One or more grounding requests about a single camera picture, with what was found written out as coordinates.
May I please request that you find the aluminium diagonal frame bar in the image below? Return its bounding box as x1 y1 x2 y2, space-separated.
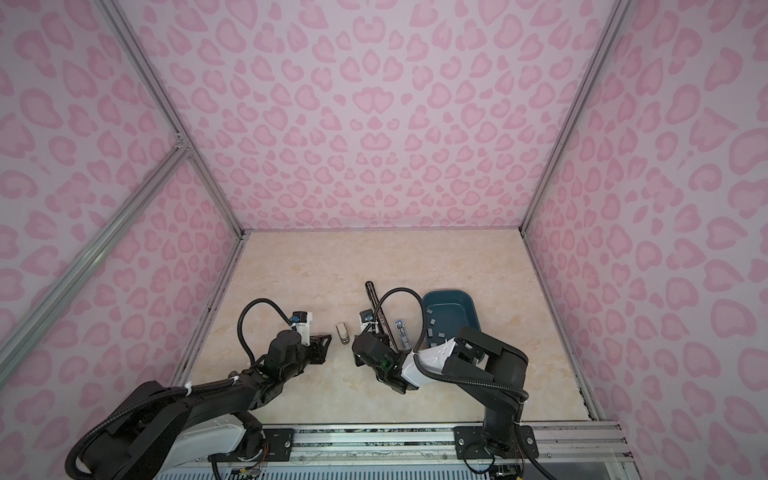
1 141 188 385

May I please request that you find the aluminium corner frame post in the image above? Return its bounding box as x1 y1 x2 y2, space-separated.
94 0 245 240
519 0 637 239

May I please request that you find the aluminium corner frame post right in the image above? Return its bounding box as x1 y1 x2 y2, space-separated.
519 0 637 239

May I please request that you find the aluminium corner frame post left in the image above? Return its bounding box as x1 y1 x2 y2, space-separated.
94 0 245 240

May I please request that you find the black long stapler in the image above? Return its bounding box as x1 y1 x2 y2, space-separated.
365 281 398 350

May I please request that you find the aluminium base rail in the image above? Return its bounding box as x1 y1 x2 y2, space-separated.
131 419 637 480

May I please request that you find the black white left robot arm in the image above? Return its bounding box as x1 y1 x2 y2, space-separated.
64 330 332 479

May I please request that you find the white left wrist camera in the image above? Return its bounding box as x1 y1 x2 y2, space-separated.
290 311 313 347

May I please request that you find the teal plastic tray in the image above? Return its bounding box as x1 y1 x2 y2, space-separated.
423 289 481 348

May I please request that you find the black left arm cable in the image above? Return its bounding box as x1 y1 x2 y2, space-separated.
236 298 295 367

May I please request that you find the light blue mini stapler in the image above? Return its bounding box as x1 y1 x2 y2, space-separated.
395 319 413 351

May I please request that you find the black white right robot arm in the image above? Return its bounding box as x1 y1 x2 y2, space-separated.
352 327 529 458

